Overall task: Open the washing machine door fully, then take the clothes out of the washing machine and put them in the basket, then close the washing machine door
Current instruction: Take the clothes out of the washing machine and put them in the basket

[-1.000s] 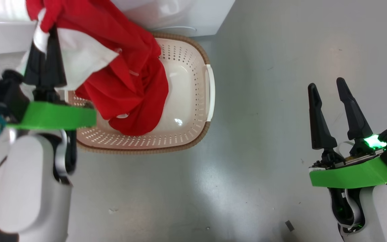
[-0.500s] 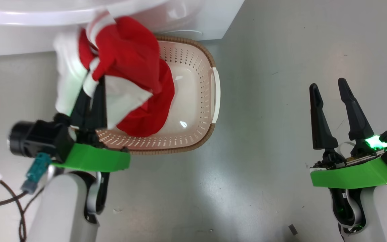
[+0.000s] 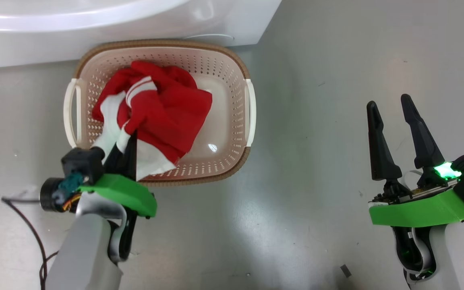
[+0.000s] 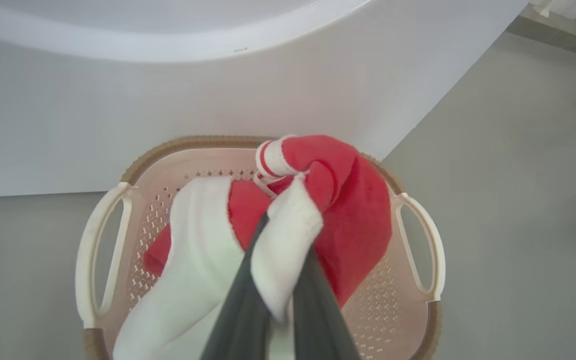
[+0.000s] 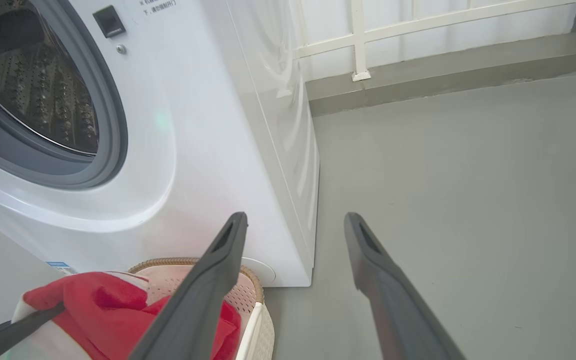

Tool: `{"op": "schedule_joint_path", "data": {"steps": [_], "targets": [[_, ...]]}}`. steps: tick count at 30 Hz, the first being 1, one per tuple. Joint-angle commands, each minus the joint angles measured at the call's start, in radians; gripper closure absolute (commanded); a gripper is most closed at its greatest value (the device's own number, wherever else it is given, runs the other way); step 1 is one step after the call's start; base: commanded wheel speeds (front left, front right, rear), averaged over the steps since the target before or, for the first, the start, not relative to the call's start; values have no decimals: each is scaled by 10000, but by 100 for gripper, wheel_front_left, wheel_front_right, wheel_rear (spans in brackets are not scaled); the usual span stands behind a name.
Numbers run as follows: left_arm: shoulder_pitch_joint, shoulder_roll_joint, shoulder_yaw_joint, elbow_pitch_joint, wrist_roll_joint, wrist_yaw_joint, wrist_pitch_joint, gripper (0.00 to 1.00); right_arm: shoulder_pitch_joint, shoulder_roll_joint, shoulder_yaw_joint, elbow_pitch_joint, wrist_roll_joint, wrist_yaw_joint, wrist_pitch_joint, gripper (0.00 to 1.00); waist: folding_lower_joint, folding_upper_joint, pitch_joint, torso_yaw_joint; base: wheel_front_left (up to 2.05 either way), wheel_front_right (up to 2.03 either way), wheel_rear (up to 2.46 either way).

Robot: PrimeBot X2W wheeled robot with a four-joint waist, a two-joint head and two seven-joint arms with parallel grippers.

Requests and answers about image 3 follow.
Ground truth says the teal left camera connector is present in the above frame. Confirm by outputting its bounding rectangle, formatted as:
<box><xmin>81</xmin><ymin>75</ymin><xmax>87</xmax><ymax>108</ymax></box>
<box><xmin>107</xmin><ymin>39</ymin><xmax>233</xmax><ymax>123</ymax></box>
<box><xmin>55</xmin><ymin>172</ymin><xmax>84</xmax><ymax>200</ymax></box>

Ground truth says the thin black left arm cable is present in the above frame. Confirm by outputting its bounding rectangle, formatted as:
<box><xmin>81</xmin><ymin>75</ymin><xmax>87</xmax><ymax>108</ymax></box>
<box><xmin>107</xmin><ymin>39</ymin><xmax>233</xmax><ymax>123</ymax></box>
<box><xmin>0</xmin><ymin>196</ymin><xmax>59</xmax><ymax>290</ymax></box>

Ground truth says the red and white garment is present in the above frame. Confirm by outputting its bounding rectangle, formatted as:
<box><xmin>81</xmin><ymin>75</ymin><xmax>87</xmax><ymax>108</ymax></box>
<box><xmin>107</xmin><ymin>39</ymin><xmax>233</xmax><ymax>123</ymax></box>
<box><xmin>91</xmin><ymin>60</ymin><xmax>213</xmax><ymax>181</ymax></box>

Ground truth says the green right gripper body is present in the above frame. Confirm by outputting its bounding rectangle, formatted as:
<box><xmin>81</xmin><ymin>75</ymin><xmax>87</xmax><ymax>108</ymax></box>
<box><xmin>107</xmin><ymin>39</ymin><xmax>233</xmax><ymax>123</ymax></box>
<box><xmin>368</xmin><ymin>168</ymin><xmax>464</xmax><ymax>228</ymax></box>

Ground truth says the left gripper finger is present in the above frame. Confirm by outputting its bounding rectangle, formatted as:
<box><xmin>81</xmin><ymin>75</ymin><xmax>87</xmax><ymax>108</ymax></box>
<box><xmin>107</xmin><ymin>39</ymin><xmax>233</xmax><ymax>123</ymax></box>
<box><xmin>129</xmin><ymin>130</ymin><xmax>138</xmax><ymax>182</ymax></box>
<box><xmin>103</xmin><ymin>139</ymin><xmax>130</xmax><ymax>178</ymax></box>

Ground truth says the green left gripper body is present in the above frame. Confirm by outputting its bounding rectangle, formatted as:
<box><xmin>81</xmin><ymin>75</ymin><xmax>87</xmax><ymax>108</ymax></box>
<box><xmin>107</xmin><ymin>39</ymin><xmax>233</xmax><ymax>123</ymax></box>
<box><xmin>77</xmin><ymin>173</ymin><xmax>158</xmax><ymax>219</ymax></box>

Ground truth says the cream perforated laundry basket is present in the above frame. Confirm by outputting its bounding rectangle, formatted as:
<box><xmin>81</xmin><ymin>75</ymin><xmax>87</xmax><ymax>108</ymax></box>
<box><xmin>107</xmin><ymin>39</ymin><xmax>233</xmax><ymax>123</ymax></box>
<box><xmin>63</xmin><ymin>39</ymin><xmax>257</xmax><ymax>187</ymax></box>

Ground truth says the white washing machine body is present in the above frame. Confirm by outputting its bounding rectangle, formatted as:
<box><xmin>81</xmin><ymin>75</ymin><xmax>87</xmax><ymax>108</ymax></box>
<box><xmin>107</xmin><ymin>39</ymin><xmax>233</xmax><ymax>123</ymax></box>
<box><xmin>0</xmin><ymin>0</ymin><xmax>283</xmax><ymax>70</ymax></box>

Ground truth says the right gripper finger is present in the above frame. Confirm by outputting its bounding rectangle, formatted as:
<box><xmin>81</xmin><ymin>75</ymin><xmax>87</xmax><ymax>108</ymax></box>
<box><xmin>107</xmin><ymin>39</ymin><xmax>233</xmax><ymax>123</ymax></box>
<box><xmin>367</xmin><ymin>100</ymin><xmax>403</xmax><ymax>181</ymax></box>
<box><xmin>401</xmin><ymin>93</ymin><xmax>445</xmax><ymax>169</ymax></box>

